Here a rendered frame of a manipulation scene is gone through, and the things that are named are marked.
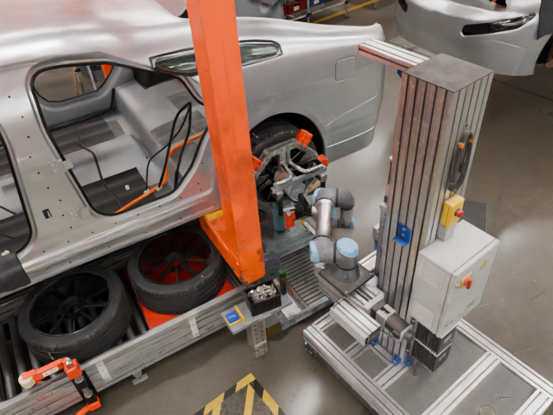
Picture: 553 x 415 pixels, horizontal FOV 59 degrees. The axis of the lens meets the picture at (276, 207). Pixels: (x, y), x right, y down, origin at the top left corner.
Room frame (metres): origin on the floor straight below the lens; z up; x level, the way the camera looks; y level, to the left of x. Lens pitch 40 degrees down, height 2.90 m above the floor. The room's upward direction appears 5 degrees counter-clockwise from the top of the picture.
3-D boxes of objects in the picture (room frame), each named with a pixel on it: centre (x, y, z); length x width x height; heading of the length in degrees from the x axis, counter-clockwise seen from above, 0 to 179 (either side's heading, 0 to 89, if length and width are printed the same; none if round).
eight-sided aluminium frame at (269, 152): (2.72, -0.07, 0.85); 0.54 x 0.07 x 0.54; 118
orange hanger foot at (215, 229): (2.45, 0.37, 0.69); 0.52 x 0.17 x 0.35; 28
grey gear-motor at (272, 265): (2.49, 0.17, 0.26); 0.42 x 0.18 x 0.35; 28
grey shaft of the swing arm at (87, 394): (1.58, 1.23, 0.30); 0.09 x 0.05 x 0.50; 118
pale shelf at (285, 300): (1.93, 0.17, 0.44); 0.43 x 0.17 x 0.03; 118
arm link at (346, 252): (1.83, -0.36, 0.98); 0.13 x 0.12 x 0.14; 80
